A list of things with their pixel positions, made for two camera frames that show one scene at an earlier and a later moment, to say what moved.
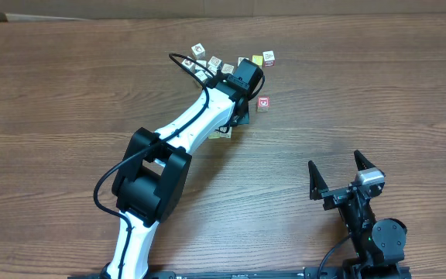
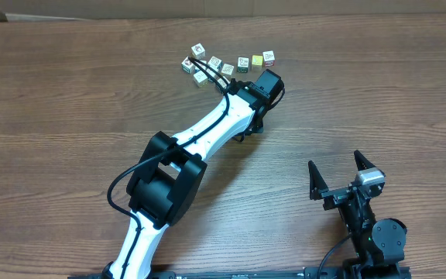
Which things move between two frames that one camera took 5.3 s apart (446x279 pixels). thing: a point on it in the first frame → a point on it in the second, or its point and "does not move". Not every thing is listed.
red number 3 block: x=269 y=58 does not move
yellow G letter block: x=201 y=75 does not move
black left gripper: x=245 y=115 → x=255 y=125
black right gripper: x=336 y=196 does not move
